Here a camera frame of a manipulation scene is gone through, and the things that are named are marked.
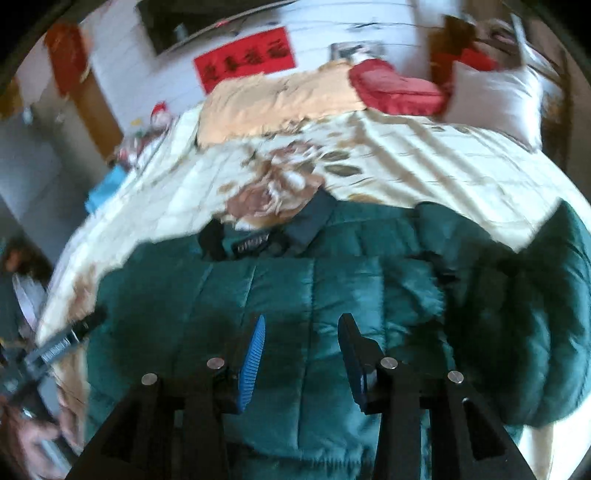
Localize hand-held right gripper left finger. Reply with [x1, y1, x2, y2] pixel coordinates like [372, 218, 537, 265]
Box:
[65, 314, 267, 480]

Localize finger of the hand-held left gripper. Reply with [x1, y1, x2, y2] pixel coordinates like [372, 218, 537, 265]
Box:
[67, 308, 108, 344]

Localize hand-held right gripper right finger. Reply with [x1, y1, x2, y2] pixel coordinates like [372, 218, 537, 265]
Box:
[337, 313, 539, 480]

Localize green puffer jacket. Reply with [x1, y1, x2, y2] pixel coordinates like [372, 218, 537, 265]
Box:
[85, 191, 591, 467]

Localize person's left hand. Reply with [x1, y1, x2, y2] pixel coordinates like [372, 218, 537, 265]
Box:
[0, 404, 86, 478]

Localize blue box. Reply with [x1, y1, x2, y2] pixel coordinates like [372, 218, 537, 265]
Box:
[85, 166, 127, 213]

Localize grey refrigerator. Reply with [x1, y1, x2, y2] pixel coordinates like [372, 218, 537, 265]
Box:
[0, 117, 88, 232]

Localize wooden door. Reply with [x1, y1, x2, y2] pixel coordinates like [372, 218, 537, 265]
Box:
[69, 69, 124, 163]

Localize doll with red hat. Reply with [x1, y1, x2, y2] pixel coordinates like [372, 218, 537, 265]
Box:
[148, 102, 175, 137]

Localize floral cream bedspread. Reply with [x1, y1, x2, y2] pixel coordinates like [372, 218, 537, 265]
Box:
[34, 108, 583, 444]

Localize peach blanket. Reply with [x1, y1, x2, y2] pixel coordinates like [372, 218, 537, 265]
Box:
[196, 60, 370, 148]

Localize red hanging decoration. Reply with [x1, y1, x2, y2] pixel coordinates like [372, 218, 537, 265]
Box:
[44, 23, 93, 97]

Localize red heart pillow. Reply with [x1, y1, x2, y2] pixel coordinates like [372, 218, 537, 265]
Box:
[348, 58, 451, 116]

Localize white pillow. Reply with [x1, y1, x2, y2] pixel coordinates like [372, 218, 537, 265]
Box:
[443, 60, 546, 153]

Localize black television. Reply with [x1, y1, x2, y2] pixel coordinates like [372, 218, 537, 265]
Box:
[139, 0, 296, 56]

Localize framed photo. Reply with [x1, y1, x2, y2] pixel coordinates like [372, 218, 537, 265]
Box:
[330, 41, 386, 65]

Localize red cloth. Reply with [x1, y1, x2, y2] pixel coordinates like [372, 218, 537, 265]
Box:
[431, 14, 499, 88]

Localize red wall banner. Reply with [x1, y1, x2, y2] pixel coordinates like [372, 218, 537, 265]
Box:
[194, 27, 296, 95]

